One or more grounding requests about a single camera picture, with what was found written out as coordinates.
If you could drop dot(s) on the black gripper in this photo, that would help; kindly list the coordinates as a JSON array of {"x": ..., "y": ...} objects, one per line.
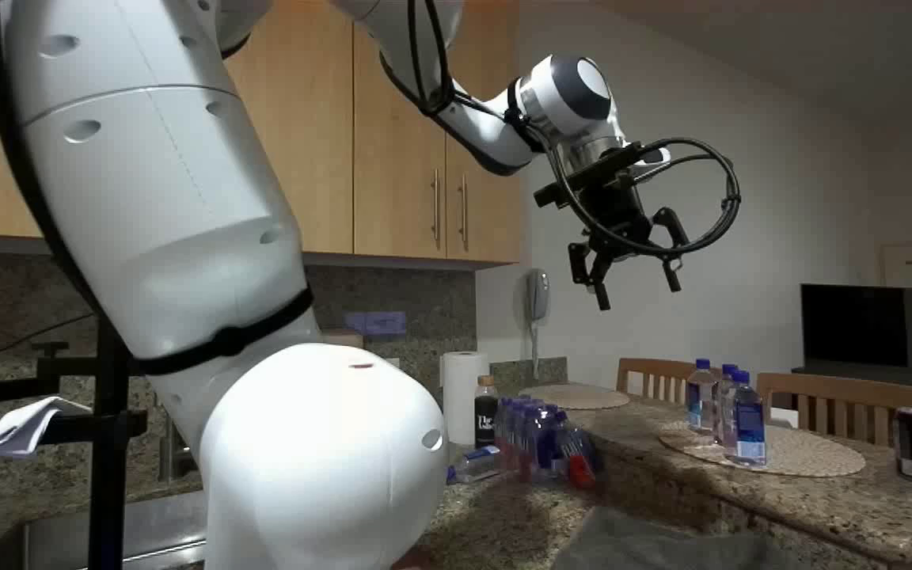
[{"x": 606, "y": 200}]

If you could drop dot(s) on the dark grey towel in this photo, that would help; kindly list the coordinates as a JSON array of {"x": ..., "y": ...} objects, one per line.
[{"x": 611, "y": 538}]

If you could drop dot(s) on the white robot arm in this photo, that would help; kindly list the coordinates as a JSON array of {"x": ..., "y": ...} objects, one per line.
[{"x": 144, "y": 169}]

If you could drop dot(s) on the white paper towel roll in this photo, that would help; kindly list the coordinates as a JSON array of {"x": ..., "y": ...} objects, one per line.
[{"x": 459, "y": 374}]

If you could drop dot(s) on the left wooden chair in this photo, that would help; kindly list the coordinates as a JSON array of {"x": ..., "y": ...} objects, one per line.
[{"x": 655, "y": 379}]

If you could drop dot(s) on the wooden chair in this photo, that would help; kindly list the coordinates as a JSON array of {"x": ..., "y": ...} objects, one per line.
[
  {"x": 841, "y": 408},
  {"x": 655, "y": 379}
]

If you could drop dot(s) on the left water bottle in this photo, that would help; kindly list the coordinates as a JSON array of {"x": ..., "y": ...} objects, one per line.
[{"x": 702, "y": 397}]

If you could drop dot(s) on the water bottle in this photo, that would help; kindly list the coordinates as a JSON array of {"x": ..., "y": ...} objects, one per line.
[
  {"x": 702, "y": 397},
  {"x": 727, "y": 408},
  {"x": 750, "y": 423}
]

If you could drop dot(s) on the round woven placemat far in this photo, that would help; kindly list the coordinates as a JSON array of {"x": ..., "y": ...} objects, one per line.
[{"x": 577, "y": 397}]

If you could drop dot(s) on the middle water bottle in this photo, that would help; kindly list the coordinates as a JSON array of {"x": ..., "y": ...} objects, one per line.
[{"x": 727, "y": 408}]

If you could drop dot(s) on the dark small bottle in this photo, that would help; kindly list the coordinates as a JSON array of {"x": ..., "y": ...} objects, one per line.
[{"x": 487, "y": 411}]

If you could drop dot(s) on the front water bottle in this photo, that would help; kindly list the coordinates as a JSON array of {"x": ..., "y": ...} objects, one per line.
[{"x": 750, "y": 423}]

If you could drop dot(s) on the pack of blue bottles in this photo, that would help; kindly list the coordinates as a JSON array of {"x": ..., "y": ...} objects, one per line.
[{"x": 544, "y": 446}]

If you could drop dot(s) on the black television screen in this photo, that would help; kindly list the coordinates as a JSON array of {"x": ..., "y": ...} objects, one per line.
[{"x": 856, "y": 330}]

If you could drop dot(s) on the wooden upper cabinets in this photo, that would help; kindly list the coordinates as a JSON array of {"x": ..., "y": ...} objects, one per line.
[{"x": 366, "y": 173}]

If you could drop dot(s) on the right wooden chair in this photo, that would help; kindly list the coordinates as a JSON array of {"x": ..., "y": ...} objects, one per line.
[{"x": 841, "y": 408}]

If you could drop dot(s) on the steel kitchen sink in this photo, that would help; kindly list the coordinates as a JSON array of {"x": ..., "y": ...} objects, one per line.
[{"x": 155, "y": 534}]

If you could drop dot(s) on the white crumpled cloth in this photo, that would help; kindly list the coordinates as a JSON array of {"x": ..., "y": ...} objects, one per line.
[{"x": 25, "y": 429}]

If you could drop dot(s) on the black camera stand pole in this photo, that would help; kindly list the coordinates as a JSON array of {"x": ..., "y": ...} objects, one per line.
[{"x": 107, "y": 429}]

